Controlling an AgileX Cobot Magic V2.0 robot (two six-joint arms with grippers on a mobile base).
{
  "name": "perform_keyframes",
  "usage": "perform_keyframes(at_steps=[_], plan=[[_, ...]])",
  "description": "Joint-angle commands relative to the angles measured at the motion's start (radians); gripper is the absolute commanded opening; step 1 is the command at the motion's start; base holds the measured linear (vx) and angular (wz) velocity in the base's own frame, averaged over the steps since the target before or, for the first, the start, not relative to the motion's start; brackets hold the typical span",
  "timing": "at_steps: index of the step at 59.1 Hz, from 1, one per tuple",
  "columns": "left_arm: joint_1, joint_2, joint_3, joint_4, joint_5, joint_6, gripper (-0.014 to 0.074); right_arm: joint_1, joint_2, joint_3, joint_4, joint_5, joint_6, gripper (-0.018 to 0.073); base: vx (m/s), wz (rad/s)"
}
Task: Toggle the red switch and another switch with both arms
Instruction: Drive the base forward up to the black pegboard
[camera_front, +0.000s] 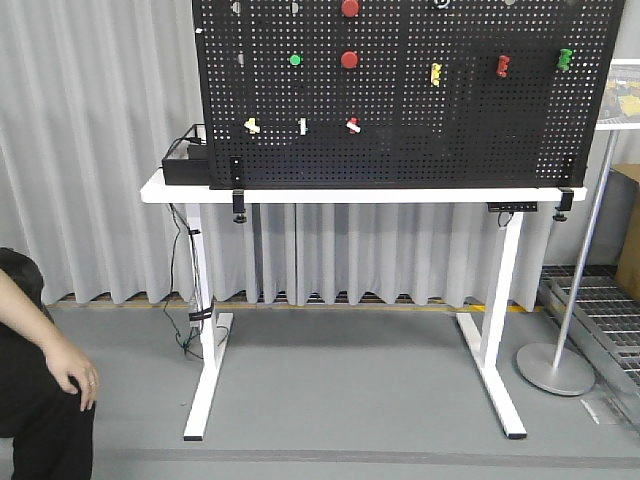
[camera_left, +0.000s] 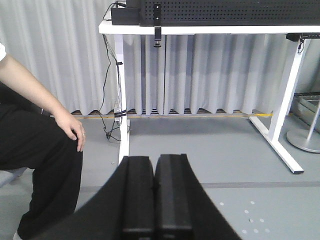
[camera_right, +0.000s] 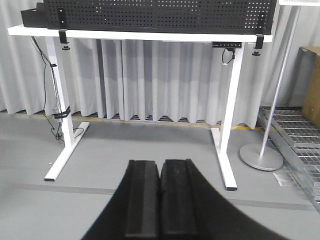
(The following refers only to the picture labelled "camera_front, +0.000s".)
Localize left black table clamp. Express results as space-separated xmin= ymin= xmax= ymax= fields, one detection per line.
xmin=230 ymin=156 xmax=247 ymax=224

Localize grey pleated curtain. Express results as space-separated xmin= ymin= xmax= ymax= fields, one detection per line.
xmin=0 ymin=0 xmax=551 ymax=313

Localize red mushroom button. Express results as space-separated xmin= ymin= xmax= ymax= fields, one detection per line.
xmin=340 ymin=50 xmax=360 ymax=70
xmin=341 ymin=0 xmax=361 ymax=18

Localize red toggle switch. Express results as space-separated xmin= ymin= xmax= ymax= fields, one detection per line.
xmin=346 ymin=117 xmax=361 ymax=134

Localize metal floor grating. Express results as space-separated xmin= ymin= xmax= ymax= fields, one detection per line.
xmin=532 ymin=266 xmax=639 ymax=430

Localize red rotary knob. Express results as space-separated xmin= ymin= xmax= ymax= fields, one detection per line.
xmin=496 ymin=55 xmax=511 ymax=78

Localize seated person's black trousers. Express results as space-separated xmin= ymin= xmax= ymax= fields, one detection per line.
xmin=0 ymin=247 xmax=96 ymax=480

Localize right black table clamp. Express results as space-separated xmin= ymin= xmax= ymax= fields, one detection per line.
xmin=553 ymin=155 xmax=575 ymax=223

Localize lower red mushroom button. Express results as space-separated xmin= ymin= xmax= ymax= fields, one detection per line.
xmin=340 ymin=50 xmax=360 ymax=70

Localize black table clamp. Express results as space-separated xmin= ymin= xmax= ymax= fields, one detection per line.
xmin=230 ymin=156 xmax=247 ymax=224
xmin=553 ymin=155 xmax=575 ymax=223

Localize black power cable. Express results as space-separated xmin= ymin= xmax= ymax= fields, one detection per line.
xmin=162 ymin=202 xmax=234 ymax=361

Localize white height-adjustable table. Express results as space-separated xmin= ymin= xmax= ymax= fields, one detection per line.
xmin=140 ymin=170 xmax=587 ymax=441

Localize black electronics box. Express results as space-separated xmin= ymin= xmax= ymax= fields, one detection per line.
xmin=161 ymin=124 xmax=210 ymax=186

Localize upper red mushroom button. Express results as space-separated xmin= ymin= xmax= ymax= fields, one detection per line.
xmin=341 ymin=0 xmax=361 ymax=18

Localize white middle toggle switch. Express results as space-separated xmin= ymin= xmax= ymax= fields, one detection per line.
xmin=298 ymin=118 xmax=308 ymax=136

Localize green rotary knob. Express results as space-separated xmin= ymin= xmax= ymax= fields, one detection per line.
xmin=557 ymin=48 xmax=574 ymax=72

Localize brown cardboard box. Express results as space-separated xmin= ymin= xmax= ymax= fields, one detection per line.
xmin=614 ymin=164 xmax=639 ymax=301

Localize black perforated pegboard panel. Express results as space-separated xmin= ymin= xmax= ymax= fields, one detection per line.
xmin=192 ymin=1 xmax=624 ymax=189

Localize seated person's forearm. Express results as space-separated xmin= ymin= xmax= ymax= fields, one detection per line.
xmin=1 ymin=271 xmax=64 ymax=356

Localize seated person's hand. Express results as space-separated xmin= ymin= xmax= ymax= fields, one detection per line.
xmin=41 ymin=333 xmax=100 ymax=412

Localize grey round-base stand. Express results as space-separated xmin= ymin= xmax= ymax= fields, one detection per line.
xmin=516 ymin=130 xmax=619 ymax=397

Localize yellow rotary knob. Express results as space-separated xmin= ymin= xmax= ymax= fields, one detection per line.
xmin=430 ymin=62 xmax=442 ymax=87

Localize white sign board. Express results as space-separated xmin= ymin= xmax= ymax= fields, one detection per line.
xmin=596 ymin=59 xmax=639 ymax=131

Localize yellow-white toggle switch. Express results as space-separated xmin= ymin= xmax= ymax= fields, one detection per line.
xmin=243 ymin=117 xmax=261 ymax=135

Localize black desk control panel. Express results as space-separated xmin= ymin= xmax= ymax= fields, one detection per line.
xmin=487 ymin=202 xmax=538 ymax=213

